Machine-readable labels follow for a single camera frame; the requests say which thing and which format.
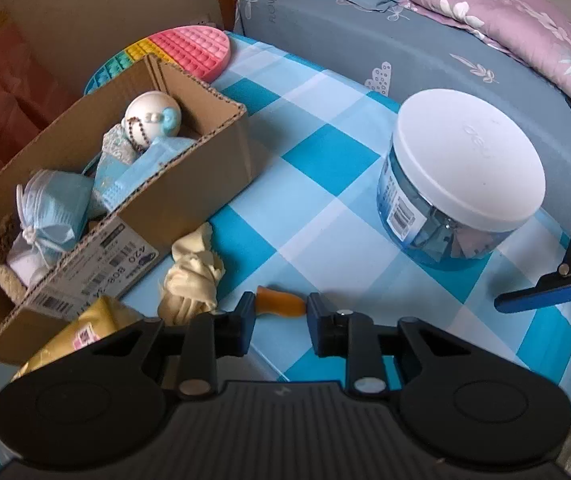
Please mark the brown hair scrunchie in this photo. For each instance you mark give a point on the brown hair scrunchie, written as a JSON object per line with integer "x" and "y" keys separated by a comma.
{"x": 0, "y": 240}

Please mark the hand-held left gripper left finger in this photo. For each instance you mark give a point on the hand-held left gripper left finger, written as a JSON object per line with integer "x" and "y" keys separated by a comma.
{"x": 245, "y": 322}

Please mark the rainbow pop bubble toy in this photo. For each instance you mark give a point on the rainbow pop bubble toy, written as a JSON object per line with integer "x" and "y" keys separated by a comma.
{"x": 185, "y": 52}

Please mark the cream cloth toy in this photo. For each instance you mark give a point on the cream cloth toy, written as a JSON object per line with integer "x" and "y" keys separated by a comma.
{"x": 190, "y": 285}

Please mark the blue checked tablecloth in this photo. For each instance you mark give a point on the blue checked tablecloth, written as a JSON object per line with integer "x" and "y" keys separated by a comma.
{"x": 325, "y": 195}

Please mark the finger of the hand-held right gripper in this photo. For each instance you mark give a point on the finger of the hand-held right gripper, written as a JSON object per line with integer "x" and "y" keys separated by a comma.
{"x": 535, "y": 296}

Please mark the blue face mask bundle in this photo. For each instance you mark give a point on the blue face mask bundle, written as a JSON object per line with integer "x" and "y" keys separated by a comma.
{"x": 55, "y": 210}

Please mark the white and blue ball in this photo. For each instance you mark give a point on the white and blue ball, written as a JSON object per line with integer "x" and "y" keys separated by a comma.
{"x": 153, "y": 107}

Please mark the white soft cloth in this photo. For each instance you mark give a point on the white soft cloth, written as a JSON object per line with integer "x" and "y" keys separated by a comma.
{"x": 23, "y": 265}

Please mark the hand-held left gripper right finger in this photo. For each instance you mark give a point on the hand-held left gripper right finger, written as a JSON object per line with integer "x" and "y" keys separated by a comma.
{"x": 315, "y": 325}

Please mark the gold tissue pack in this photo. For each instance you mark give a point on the gold tissue pack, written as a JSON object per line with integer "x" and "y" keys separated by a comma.
{"x": 85, "y": 330}

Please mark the cardboard box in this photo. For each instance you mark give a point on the cardboard box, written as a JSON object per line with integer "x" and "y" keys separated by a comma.
{"x": 190, "y": 185}

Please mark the orange rubber toy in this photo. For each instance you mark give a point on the orange rubber toy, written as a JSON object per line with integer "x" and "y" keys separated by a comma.
{"x": 280, "y": 304}

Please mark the pink floral pillow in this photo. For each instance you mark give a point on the pink floral pillow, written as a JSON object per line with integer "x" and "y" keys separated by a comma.
{"x": 490, "y": 15}

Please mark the blue jar with white lid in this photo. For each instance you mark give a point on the blue jar with white lid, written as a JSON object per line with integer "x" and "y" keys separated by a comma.
{"x": 465, "y": 160}

